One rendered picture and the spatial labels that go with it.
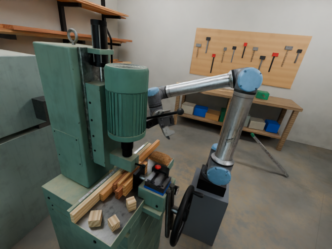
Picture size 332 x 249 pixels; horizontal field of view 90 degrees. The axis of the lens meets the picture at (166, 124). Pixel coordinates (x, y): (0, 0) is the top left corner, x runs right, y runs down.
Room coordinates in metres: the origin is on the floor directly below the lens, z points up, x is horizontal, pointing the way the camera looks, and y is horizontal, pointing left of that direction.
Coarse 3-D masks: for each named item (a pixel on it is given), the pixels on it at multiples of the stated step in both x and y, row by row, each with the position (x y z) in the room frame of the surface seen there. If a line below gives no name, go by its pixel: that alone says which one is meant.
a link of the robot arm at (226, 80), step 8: (232, 72) 1.05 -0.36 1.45; (200, 80) 1.11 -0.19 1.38; (208, 80) 1.09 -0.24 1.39; (216, 80) 1.07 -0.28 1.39; (224, 80) 1.05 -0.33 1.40; (232, 80) 1.03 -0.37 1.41; (160, 88) 1.15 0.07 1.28; (168, 88) 1.15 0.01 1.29; (176, 88) 1.13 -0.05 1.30; (184, 88) 1.11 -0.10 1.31; (192, 88) 1.10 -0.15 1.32; (200, 88) 1.09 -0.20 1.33; (208, 88) 1.08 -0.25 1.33; (216, 88) 1.08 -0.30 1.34; (168, 96) 1.15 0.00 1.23
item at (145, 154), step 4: (156, 140) 1.02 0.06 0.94; (152, 144) 0.96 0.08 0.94; (156, 144) 0.98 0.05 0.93; (148, 148) 0.91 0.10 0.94; (152, 148) 0.93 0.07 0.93; (144, 152) 0.86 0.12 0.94; (148, 152) 0.88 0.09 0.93; (140, 156) 0.82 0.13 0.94; (144, 156) 0.83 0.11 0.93; (140, 160) 0.79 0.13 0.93; (112, 184) 0.58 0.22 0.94; (108, 188) 0.55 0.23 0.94; (112, 188) 0.57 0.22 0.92; (100, 192) 0.52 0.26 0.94; (104, 192) 0.53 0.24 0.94; (108, 192) 0.54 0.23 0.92; (100, 196) 0.52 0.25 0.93; (104, 196) 0.52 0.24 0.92
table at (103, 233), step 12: (132, 192) 0.58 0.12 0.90; (96, 204) 0.49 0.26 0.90; (108, 204) 0.50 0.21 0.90; (120, 204) 0.51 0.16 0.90; (144, 204) 0.55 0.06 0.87; (84, 216) 0.43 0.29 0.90; (108, 216) 0.44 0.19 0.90; (120, 216) 0.45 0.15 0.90; (132, 216) 0.46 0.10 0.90; (156, 216) 0.50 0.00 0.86; (72, 228) 0.41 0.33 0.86; (84, 228) 0.39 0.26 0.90; (96, 228) 0.39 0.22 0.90; (108, 228) 0.40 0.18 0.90; (120, 228) 0.40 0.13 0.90; (96, 240) 0.36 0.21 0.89; (108, 240) 0.35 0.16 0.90; (120, 240) 0.38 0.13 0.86
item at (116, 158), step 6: (114, 150) 0.72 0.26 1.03; (120, 150) 0.72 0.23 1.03; (114, 156) 0.68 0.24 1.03; (120, 156) 0.67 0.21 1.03; (132, 156) 0.68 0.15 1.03; (138, 156) 0.70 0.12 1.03; (114, 162) 0.68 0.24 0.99; (120, 162) 0.66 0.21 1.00; (126, 162) 0.65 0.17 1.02; (132, 162) 0.65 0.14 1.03; (138, 162) 0.70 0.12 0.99; (126, 168) 0.65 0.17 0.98; (132, 168) 0.65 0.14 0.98
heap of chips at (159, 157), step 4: (156, 152) 0.89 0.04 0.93; (160, 152) 0.88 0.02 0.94; (152, 156) 0.85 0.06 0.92; (156, 156) 0.85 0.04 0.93; (160, 156) 0.85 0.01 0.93; (164, 156) 0.85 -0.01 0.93; (168, 156) 0.87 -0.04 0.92; (152, 160) 0.84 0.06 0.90; (156, 160) 0.83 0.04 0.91; (160, 160) 0.83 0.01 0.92; (164, 160) 0.83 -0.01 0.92; (168, 160) 0.84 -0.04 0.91; (164, 164) 0.81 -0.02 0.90
